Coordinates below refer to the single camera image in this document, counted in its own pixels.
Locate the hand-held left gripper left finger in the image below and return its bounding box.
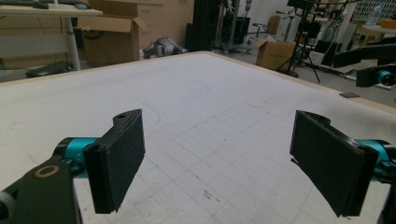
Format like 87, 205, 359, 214
83, 108, 147, 215

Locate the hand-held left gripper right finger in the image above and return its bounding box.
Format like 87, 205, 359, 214
289, 109, 380, 217

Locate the black tripod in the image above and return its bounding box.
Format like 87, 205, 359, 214
276, 0, 321, 83

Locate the small cardboard box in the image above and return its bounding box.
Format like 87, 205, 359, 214
255, 35, 297, 71

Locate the black flat device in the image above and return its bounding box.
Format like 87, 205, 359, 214
25, 60, 76, 78

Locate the open cardboard box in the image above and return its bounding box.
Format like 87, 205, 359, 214
78, 15, 149, 68

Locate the grey rounded device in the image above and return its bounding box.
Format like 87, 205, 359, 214
143, 36, 189, 60

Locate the large cardboard box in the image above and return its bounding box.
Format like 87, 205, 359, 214
88, 0, 195, 50

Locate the white-legged desk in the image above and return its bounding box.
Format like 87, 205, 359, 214
0, 0, 104, 71

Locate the black frame post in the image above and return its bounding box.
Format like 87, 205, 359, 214
186, 0, 225, 52

